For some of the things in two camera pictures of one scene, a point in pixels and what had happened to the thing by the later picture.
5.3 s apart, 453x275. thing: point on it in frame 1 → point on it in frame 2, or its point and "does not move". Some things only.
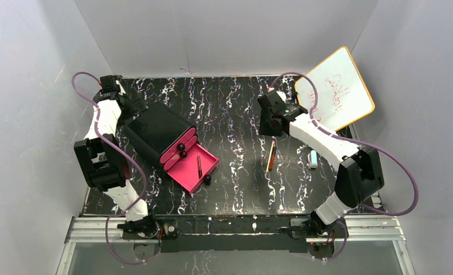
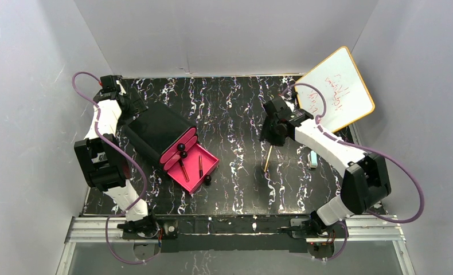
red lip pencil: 273,153 → 184,169
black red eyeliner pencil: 200,171 does not move
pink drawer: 185,172 does not move
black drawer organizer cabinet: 157,128 does not move
